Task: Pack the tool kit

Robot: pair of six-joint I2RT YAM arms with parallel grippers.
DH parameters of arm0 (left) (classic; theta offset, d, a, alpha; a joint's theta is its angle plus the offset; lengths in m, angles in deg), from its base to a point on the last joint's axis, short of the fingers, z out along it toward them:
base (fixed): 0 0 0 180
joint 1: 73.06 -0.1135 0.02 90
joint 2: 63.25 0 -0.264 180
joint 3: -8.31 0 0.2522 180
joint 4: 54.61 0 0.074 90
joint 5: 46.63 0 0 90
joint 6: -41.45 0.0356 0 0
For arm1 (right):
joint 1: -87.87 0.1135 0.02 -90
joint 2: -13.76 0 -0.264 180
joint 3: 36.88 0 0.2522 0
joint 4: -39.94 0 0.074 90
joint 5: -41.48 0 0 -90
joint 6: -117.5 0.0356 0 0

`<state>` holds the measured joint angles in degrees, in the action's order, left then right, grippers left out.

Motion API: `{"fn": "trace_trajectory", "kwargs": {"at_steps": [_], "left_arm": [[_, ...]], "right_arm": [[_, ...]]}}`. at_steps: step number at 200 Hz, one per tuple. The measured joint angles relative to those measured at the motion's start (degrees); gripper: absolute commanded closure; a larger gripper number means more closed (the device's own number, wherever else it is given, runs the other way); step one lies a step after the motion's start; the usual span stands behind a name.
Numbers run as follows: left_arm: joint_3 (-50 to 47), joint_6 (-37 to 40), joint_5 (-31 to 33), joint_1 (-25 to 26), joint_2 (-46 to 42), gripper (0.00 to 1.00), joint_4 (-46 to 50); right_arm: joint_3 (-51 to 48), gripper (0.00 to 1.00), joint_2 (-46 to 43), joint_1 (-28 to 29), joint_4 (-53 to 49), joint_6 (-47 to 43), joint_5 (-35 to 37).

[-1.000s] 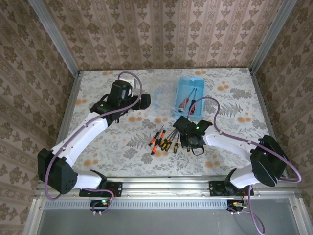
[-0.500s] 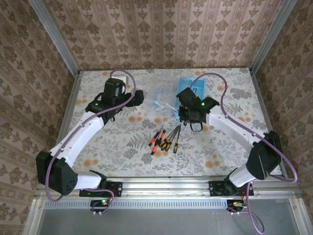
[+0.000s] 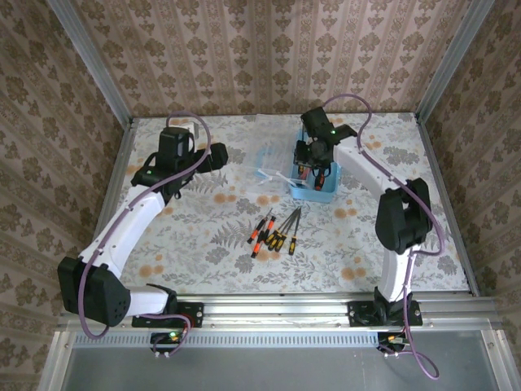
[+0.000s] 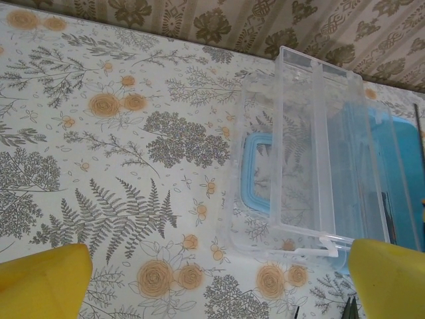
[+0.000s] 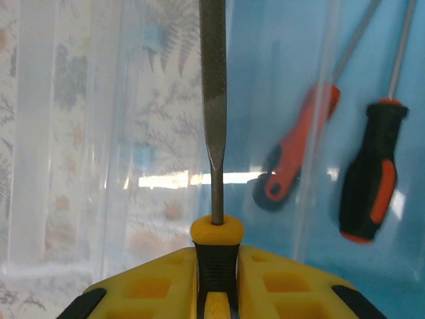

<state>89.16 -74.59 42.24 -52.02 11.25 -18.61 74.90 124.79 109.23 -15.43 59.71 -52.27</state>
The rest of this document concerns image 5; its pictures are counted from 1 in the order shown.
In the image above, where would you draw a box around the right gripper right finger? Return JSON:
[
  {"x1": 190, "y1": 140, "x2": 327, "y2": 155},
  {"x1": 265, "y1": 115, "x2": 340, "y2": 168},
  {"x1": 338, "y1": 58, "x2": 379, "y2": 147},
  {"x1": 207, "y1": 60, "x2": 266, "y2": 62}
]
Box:
[{"x1": 236, "y1": 245, "x2": 383, "y2": 319}]

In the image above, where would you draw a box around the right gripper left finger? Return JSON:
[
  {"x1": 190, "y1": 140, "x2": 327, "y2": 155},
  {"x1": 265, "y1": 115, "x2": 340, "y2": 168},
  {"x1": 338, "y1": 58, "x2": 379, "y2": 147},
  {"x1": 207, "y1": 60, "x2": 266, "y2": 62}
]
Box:
[{"x1": 62, "y1": 246, "x2": 200, "y2": 319}]

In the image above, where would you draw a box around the large orange-handled screwdriver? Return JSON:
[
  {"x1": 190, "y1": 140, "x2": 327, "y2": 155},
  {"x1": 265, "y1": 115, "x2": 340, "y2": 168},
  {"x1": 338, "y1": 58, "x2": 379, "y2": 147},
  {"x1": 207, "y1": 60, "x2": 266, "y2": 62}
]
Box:
[{"x1": 251, "y1": 0, "x2": 383, "y2": 213}]

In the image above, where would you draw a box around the large black-handled screwdriver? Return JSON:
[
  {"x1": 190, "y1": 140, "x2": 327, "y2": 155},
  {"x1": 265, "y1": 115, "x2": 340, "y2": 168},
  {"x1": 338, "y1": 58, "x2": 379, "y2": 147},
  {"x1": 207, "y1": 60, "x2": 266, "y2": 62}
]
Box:
[{"x1": 337, "y1": 0, "x2": 418, "y2": 246}]

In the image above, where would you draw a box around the yellow-black handled needle file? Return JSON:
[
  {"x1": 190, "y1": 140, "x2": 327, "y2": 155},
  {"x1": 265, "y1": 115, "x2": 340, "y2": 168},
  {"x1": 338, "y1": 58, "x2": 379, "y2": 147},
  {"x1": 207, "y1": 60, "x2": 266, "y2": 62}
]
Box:
[{"x1": 190, "y1": 0, "x2": 246, "y2": 319}]

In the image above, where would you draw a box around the blue clear-lid plastic tool box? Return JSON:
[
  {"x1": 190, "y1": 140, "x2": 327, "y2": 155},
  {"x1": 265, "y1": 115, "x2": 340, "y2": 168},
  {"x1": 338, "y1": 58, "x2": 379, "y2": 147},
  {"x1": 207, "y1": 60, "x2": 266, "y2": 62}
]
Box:
[{"x1": 0, "y1": 0, "x2": 425, "y2": 319}]

